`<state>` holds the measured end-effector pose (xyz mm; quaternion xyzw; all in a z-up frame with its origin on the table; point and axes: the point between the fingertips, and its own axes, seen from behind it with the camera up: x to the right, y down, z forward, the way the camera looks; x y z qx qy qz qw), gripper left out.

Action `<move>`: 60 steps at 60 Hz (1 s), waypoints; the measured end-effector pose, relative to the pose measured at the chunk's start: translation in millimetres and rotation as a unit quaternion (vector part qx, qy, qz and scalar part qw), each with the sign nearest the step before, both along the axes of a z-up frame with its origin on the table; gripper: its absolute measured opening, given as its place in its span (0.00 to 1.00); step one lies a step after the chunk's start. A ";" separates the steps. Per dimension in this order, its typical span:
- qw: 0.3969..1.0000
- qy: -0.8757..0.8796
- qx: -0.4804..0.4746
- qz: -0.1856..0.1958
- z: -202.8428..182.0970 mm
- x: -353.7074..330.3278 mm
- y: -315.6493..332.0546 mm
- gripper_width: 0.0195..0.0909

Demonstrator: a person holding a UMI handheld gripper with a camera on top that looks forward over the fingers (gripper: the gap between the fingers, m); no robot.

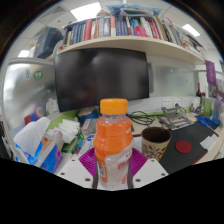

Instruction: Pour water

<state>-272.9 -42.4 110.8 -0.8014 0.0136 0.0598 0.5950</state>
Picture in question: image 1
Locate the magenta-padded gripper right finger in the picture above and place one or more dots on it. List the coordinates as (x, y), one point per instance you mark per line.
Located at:
(151, 170)

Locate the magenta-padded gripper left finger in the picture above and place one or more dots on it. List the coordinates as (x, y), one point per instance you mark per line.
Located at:
(71, 170)

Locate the orange drink bottle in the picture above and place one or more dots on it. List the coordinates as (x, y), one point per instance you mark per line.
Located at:
(112, 133)

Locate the purple translucent water bottle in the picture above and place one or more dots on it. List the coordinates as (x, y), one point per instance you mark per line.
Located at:
(216, 113)

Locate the floral ceramic mug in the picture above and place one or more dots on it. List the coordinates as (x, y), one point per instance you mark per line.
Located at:
(155, 146)

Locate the blue tissue box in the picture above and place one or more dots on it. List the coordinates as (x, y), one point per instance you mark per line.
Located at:
(46, 156)

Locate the flat round red coaster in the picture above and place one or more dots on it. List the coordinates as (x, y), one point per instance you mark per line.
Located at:
(183, 147)

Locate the stack of white napkins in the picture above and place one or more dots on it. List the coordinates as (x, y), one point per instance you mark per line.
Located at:
(68, 128)

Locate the grey metal laptop stand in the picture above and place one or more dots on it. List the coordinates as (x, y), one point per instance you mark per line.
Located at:
(173, 118)

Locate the black desk mat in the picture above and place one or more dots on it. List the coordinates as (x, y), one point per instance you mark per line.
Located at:
(193, 131)

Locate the folded white paper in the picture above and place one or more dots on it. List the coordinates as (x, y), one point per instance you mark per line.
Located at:
(208, 142)

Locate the dark wine bottle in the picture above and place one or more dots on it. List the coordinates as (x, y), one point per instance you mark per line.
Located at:
(198, 91)

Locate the black computer monitor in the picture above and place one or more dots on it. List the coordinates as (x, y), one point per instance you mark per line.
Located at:
(100, 76)

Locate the purple hanging banner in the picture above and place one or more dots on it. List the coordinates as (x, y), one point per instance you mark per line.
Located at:
(210, 71)

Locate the shelf unit with books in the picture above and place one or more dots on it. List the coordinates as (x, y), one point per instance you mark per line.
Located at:
(133, 43)

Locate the dark blue box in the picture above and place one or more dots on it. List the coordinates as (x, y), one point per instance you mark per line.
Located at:
(48, 41)

